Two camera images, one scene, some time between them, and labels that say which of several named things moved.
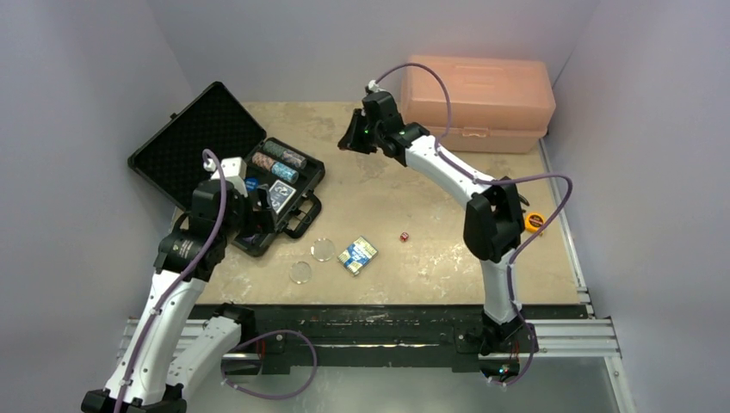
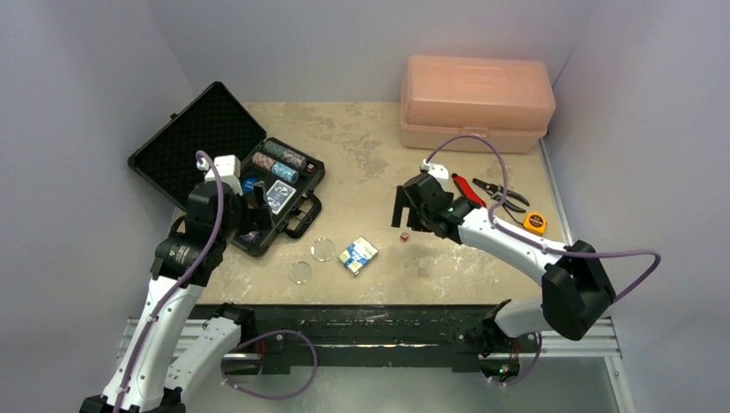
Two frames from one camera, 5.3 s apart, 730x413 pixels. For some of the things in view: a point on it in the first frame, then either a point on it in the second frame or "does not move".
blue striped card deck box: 359,255 does not move
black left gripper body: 245,221 does not move
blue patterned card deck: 281,194 does not move
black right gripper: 355,132 → 411,200
